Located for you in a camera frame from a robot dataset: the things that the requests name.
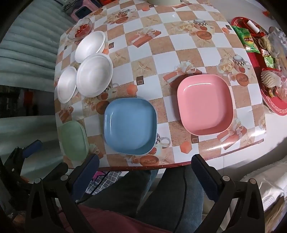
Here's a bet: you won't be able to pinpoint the dark red shirt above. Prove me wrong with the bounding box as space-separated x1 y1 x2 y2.
58 205 171 233

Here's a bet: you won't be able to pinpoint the white folded cloth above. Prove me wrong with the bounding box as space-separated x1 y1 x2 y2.
238 157 287 212

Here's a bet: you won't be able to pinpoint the green square plate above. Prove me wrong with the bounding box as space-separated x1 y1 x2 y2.
60 120 88 162

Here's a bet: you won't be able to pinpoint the checkered printed tablecloth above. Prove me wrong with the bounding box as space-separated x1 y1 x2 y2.
54 0 267 168

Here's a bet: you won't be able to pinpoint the grey quilted sofa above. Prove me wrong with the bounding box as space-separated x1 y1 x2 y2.
0 4 75 91

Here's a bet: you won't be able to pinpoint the person's right leg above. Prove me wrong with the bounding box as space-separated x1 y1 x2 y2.
137 166 213 233

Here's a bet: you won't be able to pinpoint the grey plaid cloth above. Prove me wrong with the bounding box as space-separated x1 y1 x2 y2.
86 171 123 196

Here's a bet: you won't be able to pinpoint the blue square plate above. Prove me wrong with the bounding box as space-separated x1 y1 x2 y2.
103 98 157 156

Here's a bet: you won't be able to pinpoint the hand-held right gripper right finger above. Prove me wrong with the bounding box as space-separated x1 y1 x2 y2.
191 154 266 233

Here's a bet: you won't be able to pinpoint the pink square plate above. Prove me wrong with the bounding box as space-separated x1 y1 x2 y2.
177 75 234 136

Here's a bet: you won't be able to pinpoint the green snack packet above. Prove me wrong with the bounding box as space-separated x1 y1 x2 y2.
232 26 260 54

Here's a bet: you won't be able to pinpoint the clear plastic bag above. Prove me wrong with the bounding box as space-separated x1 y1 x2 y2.
268 26 287 68

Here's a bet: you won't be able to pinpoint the white roll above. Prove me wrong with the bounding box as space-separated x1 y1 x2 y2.
247 20 258 34

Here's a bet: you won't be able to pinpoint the person's leg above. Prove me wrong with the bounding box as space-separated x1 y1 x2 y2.
81 169 157 221
137 166 213 233

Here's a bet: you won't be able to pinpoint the glass bowl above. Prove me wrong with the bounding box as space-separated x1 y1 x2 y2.
67 18 93 41

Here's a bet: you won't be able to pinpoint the small white bowl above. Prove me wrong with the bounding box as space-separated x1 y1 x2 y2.
57 66 78 104

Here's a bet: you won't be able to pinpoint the person's left leg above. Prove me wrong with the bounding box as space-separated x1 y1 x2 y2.
81 169 157 221

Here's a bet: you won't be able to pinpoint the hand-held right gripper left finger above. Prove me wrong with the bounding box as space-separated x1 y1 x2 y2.
24 154 100 233

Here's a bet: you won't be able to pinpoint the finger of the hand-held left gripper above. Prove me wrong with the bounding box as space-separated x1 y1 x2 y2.
34 162 69 186
4 140 43 177

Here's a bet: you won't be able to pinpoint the red snack tray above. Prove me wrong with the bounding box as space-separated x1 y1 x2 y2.
231 17 287 116

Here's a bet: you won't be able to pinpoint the white foam fruit net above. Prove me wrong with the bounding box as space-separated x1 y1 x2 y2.
261 69 282 88

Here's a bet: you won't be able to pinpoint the brown cardboard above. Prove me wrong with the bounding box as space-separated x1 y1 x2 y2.
263 197 287 227

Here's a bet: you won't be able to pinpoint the green candy packets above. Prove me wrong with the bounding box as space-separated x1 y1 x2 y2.
263 55 278 69

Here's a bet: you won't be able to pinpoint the large white bowl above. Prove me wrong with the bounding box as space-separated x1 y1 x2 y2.
76 53 114 98

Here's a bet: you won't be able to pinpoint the cherry tomatoes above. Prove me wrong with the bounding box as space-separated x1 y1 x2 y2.
74 22 91 37

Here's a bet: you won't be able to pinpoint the pink stool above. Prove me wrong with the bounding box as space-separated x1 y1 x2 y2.
70 0 101 20

